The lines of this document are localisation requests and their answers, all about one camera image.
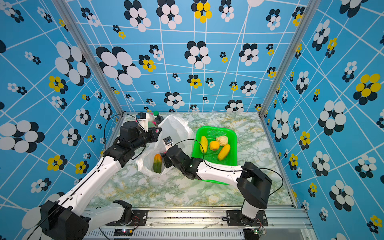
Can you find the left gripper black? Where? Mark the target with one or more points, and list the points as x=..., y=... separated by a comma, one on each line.
x=154, y=135

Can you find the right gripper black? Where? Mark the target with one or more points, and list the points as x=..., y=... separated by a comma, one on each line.
x=166, y=160

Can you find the orange green papaya toy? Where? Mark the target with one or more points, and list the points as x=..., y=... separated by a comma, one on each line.
x=157, y=164

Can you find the white plastic bag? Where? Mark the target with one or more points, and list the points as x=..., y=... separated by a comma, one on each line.
x=175, y=129

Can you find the yellow lemon toy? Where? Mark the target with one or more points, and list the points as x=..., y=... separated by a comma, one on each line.
x=204, y=144

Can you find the orange yellow mango toy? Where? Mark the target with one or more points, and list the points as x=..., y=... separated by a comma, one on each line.
x=214, y=146

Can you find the green plastic basket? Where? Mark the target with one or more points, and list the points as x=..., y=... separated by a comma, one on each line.
x=215, y=156

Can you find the yellow banana toy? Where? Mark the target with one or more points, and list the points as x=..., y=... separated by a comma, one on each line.
x=224, y=152

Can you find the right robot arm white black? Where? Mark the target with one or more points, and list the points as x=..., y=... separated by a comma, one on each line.
x=251, y=181

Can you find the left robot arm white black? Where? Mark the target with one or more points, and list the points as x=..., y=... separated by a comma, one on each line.
x=65, y=219

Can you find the clear shaker jar black lid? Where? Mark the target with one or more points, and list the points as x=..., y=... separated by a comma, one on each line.
x=159, y=119

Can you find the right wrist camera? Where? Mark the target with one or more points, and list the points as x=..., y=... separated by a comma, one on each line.
x=168, y=142

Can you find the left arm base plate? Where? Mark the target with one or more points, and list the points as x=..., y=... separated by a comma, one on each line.
x=139, y=218

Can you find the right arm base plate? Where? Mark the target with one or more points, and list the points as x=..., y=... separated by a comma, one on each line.
x=235, y=218

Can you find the left aluminium corner post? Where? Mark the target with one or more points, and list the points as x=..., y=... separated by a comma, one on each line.
x=80, y=40

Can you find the aluminium corner post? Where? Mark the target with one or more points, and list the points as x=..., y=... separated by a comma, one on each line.
x=80, y=40
x=296, y=40

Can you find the aluminium front rail frame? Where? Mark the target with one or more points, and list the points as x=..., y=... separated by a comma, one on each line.
x=207, y=223

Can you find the right aluminium corner post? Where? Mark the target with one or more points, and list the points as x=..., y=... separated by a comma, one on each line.
x=296, y=40

